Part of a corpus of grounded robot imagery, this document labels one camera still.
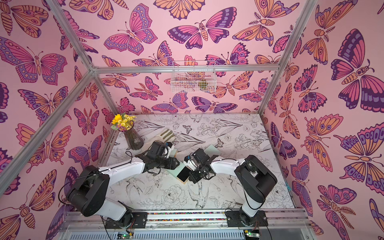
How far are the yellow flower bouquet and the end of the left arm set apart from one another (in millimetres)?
232

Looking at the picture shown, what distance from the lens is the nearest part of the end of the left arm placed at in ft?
2.19

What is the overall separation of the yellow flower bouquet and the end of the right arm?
417mm

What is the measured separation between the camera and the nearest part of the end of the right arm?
0.67 meters

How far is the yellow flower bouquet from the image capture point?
848mm

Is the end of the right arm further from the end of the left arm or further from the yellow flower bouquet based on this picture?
the yellow flower bouquet
